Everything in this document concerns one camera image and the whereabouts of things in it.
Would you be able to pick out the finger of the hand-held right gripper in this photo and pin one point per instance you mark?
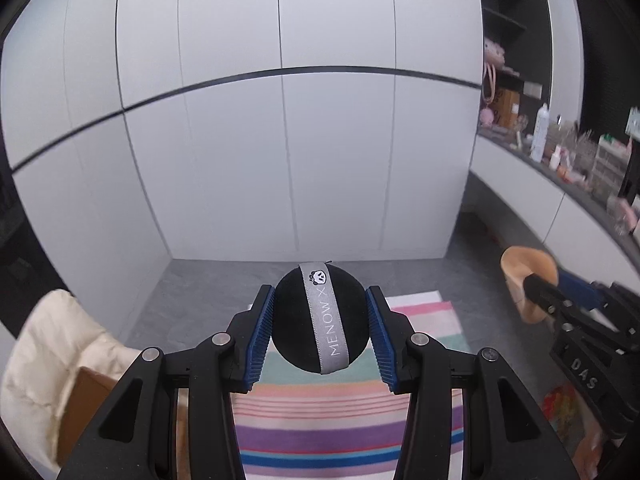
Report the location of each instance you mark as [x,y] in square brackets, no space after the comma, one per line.
[545,297]
[582,292]

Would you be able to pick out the clear drawer organizer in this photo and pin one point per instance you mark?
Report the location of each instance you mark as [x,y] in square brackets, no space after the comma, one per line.
[610,160]

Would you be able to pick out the beige makeup sponge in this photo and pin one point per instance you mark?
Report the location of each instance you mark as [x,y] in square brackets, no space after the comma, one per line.
[527,265]

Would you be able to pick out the colourful carton on floor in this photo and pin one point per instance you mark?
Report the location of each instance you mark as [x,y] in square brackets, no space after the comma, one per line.
[562,405]

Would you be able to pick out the small pink plush toy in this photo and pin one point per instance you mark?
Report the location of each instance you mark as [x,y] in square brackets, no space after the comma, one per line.
[487,117]

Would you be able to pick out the brown printed shelf box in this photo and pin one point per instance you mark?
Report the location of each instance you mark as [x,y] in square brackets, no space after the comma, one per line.
[507,107]

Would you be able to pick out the cream padded chair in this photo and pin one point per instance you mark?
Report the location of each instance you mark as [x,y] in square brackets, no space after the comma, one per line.
[45,350]

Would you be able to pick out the striped colourful cloth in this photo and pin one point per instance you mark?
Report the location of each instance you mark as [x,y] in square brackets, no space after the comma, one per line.
[320,425]

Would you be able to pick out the black powder puff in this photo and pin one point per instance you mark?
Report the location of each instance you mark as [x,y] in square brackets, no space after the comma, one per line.
[292,320]

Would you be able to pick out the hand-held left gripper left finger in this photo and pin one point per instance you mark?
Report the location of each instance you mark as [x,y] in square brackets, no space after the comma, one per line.
[260,340]

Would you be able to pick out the brown cardboard box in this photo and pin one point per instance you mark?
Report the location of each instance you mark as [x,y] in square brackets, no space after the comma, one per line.
[85,410]

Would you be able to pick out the white spray bottle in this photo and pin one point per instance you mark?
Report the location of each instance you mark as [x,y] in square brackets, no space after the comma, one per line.
[539,132]

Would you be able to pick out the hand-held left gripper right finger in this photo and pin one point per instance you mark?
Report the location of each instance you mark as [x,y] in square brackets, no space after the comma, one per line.
[380,340]

